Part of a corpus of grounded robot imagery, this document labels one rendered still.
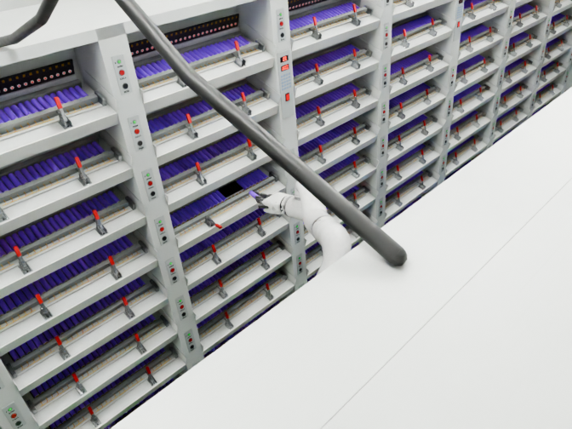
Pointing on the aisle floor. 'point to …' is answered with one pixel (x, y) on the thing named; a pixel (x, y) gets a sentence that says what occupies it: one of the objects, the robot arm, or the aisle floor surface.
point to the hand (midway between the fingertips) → (261, 198)
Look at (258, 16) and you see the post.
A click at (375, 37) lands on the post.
